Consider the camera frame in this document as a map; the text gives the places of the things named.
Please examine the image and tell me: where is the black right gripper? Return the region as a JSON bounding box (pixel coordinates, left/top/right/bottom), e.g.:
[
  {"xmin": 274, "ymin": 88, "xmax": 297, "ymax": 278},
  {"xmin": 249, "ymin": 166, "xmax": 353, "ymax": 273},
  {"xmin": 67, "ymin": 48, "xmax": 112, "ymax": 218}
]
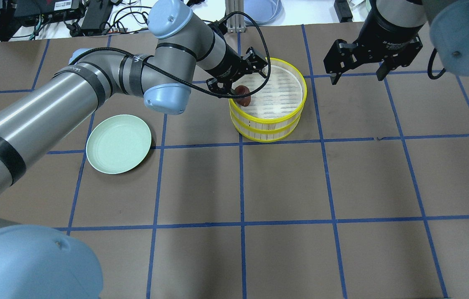
[{"xmin": 323, "ymin": 36, "xmax": 423, "ymax": 85}]

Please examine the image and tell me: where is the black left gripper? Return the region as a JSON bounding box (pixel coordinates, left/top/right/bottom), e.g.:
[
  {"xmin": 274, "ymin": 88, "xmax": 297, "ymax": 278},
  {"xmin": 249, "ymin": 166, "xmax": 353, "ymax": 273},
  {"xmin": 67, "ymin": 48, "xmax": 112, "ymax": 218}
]
[{"xmin": 206, "ymin": 47, "xmax": 269, "ymax": 97}]

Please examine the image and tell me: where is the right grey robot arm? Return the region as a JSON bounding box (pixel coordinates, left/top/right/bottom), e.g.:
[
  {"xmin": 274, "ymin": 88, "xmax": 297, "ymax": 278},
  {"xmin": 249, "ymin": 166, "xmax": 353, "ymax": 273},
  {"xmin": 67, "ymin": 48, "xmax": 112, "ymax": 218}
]
[{"xmin": 323, "ymin": 0, "xmax": 469, "ymax": 85}]

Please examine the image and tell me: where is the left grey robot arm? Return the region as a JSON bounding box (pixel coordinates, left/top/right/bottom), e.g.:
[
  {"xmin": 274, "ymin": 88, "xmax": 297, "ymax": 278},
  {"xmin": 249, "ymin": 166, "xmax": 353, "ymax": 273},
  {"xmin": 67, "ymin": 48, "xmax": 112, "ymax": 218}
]
[{"xmin": 0, "ymin": 0, "xmax": 271, "ymax": 299}]

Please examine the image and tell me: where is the yellow bamboo steamer basket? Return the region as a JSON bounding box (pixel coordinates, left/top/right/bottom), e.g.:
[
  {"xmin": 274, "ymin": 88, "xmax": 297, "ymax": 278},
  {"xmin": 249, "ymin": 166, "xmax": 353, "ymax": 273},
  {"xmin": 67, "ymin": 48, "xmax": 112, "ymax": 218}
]
[{"xmin": 230, "ymin": 111, "xmax": 301, "ymax": 143}]

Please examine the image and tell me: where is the blue plate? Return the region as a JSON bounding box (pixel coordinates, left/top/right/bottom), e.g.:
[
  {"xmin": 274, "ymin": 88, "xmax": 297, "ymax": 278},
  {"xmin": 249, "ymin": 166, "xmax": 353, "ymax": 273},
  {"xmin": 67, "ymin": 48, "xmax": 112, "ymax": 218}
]
[{"xmin": 243, "ymin": 0, "xmax": 283, "ymax": 25}]

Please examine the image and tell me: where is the light green plate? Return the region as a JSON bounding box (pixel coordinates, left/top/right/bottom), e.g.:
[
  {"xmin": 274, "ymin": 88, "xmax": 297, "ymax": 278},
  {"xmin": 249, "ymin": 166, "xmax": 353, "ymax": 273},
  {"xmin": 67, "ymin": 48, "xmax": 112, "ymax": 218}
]
[{"xmin": 86, "ymin": 114, "xmax": 152, "ymax": 175}]

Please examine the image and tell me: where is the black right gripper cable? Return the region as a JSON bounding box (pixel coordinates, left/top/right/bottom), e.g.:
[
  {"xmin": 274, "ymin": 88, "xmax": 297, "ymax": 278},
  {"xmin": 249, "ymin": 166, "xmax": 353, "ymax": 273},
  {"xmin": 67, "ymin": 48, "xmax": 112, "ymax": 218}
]
[{"xmin": 427, "ymin": 49, "xmax": 447, "ymax": 80}]

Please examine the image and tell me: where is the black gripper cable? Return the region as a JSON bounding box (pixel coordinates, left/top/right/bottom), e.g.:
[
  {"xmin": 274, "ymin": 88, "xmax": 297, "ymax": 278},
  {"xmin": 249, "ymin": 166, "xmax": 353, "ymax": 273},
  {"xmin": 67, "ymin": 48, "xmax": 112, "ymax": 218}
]
[
  {"xmin": 427, "ymin": 49, "xmax": 447, "ymax": 80},
  {"xmin": 68, "ymin": 11, "xmax": 271, "ymax": 99}
]

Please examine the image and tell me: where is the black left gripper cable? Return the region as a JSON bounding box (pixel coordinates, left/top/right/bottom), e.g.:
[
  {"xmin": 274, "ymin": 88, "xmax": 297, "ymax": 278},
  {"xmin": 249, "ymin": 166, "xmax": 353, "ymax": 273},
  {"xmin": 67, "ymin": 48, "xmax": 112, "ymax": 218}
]
[{"xmin": 68, "ymin": 11, "xmax": 271, "ymax": 99}]

